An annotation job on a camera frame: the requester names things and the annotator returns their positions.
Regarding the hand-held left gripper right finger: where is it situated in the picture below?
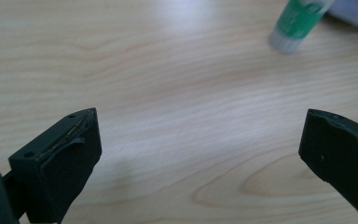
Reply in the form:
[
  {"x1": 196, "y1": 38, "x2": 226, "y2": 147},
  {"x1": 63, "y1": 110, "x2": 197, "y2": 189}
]
[{"x1": 297, "y1": 108, "x2": 358, "y2": 224}]

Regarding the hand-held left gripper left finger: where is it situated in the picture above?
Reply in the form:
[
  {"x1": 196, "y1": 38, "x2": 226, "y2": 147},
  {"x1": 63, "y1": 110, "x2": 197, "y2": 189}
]
[{"x1": 7, "y1": 106, "x2": 103, "y2": 224}]

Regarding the green and white glue stick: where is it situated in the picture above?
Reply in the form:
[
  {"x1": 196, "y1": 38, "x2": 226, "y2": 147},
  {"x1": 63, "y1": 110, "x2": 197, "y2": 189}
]
[{"x1": 267, "y1": 0, "x2": 336, "y2": 55}]

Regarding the grey pencil case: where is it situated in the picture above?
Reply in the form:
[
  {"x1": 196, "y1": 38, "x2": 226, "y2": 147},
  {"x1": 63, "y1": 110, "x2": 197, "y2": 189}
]
[{"x1": 326, "y1": 0, "x2": 358, "y2": 30}]

